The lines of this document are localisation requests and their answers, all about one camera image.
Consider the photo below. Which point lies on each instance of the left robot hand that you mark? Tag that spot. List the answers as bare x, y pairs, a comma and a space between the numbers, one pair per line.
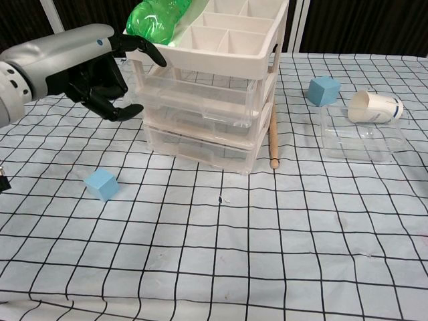
67, 57

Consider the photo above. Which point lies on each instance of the small blue foam cube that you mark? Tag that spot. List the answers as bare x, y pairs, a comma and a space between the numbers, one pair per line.
100, 185

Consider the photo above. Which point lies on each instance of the clear empty drawer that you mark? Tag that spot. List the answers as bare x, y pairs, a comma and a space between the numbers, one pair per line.
200, 118
200, 150

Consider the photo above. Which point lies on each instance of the green plastic bottle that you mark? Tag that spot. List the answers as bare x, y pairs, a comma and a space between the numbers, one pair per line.
150, 20

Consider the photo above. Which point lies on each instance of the wooden stick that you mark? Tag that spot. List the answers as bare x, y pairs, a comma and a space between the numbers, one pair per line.
273, 140

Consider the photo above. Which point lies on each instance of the checkered tablecloth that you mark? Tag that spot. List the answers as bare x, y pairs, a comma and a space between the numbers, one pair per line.
234, 250

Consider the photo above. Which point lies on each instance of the large blue foam cube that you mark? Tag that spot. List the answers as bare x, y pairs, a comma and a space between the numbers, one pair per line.
322, 92

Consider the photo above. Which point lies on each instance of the clear plastic container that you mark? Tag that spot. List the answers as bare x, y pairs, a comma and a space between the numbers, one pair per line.
354, 143

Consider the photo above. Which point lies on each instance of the white paper cup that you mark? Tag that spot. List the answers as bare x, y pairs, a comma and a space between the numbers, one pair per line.
371, 107

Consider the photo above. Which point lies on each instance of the white partition frame post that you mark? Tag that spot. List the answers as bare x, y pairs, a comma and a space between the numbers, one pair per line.
299, 26
50, 13

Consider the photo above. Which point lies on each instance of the white plastic drawer organizer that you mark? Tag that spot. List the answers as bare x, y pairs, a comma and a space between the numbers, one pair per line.
214, 58

